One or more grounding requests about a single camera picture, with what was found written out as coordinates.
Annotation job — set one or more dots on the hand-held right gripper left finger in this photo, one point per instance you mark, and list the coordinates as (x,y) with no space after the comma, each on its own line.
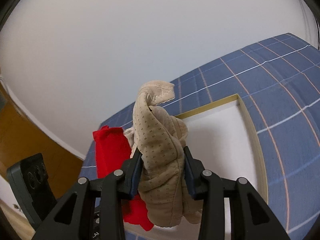
(136,170)

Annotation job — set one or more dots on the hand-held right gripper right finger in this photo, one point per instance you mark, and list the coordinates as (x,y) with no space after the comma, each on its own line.
(188,175)

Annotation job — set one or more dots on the beige dotted underwear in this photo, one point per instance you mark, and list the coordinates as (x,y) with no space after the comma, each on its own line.
(160,150)

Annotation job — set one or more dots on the red underwear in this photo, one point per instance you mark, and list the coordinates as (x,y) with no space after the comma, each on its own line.
(110,150)

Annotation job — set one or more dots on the shallow cardboard tray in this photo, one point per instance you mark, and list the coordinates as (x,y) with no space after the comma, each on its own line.
(220,135)

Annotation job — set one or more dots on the brown wooden door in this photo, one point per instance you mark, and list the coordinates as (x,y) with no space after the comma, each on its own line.
(25,135)

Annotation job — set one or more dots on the blue checked cloth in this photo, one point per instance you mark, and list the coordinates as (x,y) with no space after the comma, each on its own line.
(275,105)

